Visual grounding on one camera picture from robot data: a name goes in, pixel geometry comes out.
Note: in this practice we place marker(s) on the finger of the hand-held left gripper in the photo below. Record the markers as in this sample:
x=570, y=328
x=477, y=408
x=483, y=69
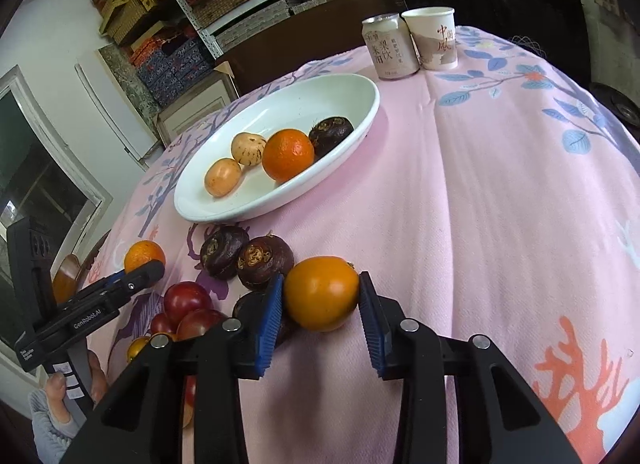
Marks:
x=147, y=275
x=117, y=277

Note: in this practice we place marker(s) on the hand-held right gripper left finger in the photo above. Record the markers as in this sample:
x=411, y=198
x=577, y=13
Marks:
x=267, y=329

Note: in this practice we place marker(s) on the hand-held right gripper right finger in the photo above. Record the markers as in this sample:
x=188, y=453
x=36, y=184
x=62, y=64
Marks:
x=372, y=329

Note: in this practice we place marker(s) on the orange mandarin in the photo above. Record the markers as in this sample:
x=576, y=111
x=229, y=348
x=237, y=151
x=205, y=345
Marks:
x=144, y=255
x=288, y=153

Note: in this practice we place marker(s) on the dark purple water chestnut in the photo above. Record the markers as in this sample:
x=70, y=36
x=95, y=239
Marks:
x=265, y=262
x=223, y=251
x=330, y=136
x=245, y=306

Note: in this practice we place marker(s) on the orange yellow tomato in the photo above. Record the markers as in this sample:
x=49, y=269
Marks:
x=321, y=293

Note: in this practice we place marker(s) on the small orange tomato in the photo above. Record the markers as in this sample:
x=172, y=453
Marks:
x=137, y=350

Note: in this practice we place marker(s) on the white oval plate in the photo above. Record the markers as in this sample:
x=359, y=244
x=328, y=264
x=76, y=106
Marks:
x=300, y=103

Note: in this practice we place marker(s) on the person's left hand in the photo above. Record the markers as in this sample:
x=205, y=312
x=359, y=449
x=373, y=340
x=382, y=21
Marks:
x=56, y=399

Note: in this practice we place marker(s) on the wooden chair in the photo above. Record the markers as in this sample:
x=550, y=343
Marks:
x=65, y=284

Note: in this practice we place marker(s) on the yellowish tan round fruit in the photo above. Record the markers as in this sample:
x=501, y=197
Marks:
x=222, y=177

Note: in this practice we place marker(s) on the white framed window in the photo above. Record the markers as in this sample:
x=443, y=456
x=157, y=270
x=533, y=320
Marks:
x=50, y=163

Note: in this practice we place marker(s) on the pale striped round fruit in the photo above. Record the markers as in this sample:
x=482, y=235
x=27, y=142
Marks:
x=247, y=148

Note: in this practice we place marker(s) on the pink floral tablecloth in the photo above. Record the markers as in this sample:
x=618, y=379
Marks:
x=490, y=204

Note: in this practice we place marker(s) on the cardboard box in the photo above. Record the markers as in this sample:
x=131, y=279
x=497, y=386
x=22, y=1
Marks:
x=195, y=106

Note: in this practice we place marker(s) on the grey speckled panel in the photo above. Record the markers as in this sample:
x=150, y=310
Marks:
x=127, y=78

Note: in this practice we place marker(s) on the stack of blue patterned boxes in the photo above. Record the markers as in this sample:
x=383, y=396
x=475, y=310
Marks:
x=170, y=68

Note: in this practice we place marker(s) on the dark brown wooden board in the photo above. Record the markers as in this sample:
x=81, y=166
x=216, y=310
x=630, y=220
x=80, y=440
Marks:
x=280, y=61

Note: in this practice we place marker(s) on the pile of yellow wooden boxes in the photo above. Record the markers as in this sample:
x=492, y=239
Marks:
x=127, y=3

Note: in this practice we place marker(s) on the pale pink drink can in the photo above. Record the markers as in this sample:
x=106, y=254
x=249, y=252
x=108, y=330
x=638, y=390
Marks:
x=391, y=46

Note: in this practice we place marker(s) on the white paper cup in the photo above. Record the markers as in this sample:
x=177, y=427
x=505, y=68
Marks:
x=432, y=38

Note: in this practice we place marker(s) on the dark round object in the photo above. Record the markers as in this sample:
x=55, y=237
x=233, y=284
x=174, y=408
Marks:
x=617, y=103

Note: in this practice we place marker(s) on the black glossy panel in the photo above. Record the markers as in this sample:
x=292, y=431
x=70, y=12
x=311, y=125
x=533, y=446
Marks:
x=500, y=8

